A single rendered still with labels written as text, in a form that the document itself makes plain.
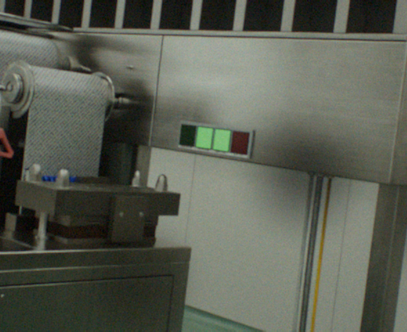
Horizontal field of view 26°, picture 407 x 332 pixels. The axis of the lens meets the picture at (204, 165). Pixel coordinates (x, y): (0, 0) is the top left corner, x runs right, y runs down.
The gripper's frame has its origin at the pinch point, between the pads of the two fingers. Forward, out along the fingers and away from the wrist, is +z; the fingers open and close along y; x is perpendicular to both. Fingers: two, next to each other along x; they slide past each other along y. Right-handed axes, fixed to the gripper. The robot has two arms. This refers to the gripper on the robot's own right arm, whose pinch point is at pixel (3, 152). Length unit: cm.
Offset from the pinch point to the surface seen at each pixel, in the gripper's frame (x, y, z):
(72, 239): -11.4, 17.7, 17.5
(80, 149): 12.9, -1.4, 20.1
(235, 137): 28, 38, 30
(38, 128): 10.2, -1.1, 5.9
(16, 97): 14.1, -4.3, -2.2
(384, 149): 30, 80, 31
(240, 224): 83, -165, 260
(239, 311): 38, -157, 283
